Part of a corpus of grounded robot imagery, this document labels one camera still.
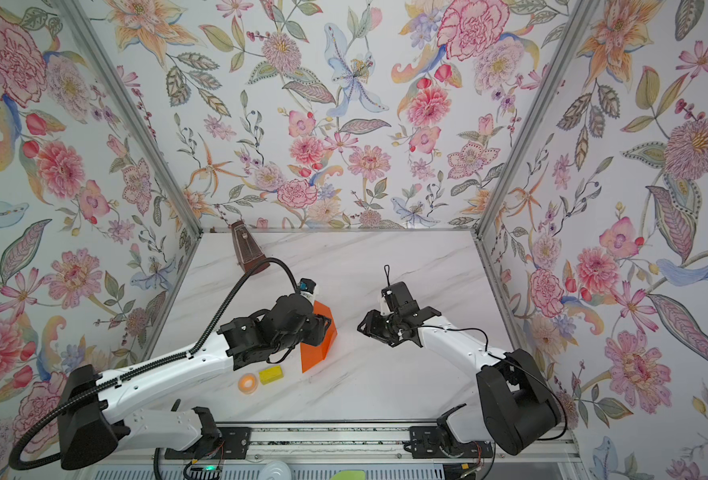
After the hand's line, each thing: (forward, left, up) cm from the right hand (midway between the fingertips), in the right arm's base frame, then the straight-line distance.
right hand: (361, 328), depth 86 cm
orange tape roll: (-14, +31, -7) cm, 35 cm away
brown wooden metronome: (+26, +39, +3) cm, 47 cm away
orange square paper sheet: (-8, +13, -1) cm, 15 cm away
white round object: (-34, +18, -2) cm, 39 cm away
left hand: (-5, +8, +10) cm, 13 cm away
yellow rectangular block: (-12, +25, -6) cm, 28 cm away
